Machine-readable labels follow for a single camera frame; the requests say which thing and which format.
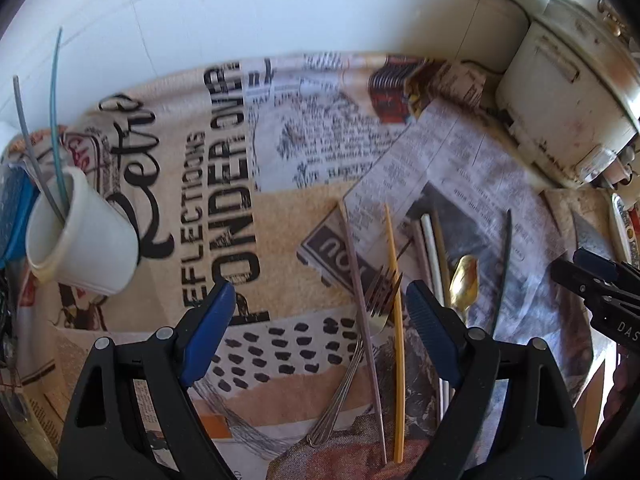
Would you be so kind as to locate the gold spoon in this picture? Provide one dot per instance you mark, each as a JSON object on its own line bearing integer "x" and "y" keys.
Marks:
{"x": 464, "y": 280}

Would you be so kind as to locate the black chopstick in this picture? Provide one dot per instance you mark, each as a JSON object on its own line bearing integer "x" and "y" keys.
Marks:
{"x": 506, "y": 260}

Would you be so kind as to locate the white rice cooker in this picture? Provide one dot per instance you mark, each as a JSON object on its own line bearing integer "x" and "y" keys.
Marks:
{"x": 560, "y": 95}

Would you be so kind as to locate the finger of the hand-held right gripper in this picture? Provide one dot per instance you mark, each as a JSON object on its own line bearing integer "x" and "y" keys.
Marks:
{"x": 595, "y": 262}
{"x": 575, "y": 277}

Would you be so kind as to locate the yellow chopstick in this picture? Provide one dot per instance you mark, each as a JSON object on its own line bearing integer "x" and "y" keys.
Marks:
{"x": 398, "y": 360}

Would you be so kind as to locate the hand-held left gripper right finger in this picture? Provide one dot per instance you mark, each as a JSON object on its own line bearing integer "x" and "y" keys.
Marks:
{"x": 430, "y": 325}

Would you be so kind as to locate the grey brown chopstick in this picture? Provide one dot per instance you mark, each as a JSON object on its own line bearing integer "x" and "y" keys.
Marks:
{"x": 419, "y": 250}

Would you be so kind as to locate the mauve chopstick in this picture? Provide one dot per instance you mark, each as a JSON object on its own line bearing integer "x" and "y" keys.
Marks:
{"x": 352, "y": 260}

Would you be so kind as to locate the white cup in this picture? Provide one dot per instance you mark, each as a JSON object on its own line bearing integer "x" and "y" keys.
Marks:
{"x": 95, "y": 240}

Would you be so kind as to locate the blue plastic object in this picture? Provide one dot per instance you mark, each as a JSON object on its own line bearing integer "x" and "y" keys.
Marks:
{"x": 15, "y": 210}

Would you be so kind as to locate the patterned white dish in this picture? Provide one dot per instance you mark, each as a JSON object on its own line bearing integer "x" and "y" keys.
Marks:
{"x": 620, "y": 225}

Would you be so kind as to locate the silver fork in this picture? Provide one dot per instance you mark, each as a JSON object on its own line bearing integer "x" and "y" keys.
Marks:
{"x": 340, "y": 390}

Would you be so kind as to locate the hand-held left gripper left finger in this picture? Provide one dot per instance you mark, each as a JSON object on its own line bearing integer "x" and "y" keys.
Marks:
{"x": 215, "y": 330}

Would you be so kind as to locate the printed newspaper tablecloth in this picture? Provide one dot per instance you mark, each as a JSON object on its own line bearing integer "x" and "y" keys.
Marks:
{"x": 300, "y": 220}

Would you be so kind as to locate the brass fitting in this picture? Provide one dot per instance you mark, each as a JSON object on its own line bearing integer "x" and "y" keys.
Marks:
{"x": 612, "y": 17}

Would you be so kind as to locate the teal chopstick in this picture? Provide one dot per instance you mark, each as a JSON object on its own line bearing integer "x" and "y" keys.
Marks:
{"x": 54, "y": 110}

